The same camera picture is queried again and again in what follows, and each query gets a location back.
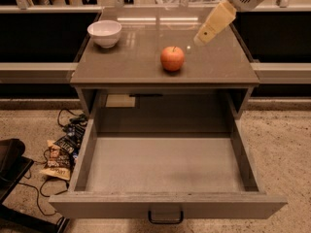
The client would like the white ceramic bowl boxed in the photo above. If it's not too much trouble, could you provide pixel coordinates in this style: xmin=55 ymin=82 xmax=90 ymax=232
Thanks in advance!
xmin=87 ymin=20 xmax=122 ymax=49

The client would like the red apple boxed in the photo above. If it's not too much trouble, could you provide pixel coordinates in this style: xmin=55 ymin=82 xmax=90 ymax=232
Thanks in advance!
xmin=160 ymin=47 xmax=185 ymax=72

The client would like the cream label inside cabinet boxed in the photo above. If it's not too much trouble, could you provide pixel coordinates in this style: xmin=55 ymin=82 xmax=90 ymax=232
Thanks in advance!
xmin=106 ymin=94 xmax=135 ymax=108

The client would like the black cable on floor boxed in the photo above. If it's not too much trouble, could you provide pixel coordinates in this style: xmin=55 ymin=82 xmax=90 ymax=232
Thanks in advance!
xmin=18 ymin=109 xmax=89 ymax=217

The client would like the grey cabinet with glossy top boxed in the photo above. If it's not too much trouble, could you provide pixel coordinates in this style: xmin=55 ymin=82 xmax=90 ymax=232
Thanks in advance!
xmin=71 ymin=6 xmax=259 ymax=114

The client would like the yellow snack bag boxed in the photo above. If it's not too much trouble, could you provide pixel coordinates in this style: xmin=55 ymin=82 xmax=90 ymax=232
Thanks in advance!
xmin=40 ymin=140 xmax=71 ymax=181

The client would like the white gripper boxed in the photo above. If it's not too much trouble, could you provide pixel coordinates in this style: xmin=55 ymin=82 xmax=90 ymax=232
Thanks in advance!
xmin=193 ymin=0 xmax=264 ymax=46

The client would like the black drawer handle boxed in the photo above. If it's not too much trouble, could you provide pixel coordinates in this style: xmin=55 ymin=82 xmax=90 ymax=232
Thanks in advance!
xmin=148 ymin=211 xmax=184 ymax=225

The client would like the grey open drawer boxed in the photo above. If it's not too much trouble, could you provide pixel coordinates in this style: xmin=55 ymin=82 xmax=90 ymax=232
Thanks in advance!
xmin=49 ymin=90 xmax=289 ymax=220

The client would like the dark blue snack bag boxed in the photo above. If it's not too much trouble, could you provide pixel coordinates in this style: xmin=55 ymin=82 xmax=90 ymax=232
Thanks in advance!
xmin=54 ymin=123 xmax=86 ymax=160

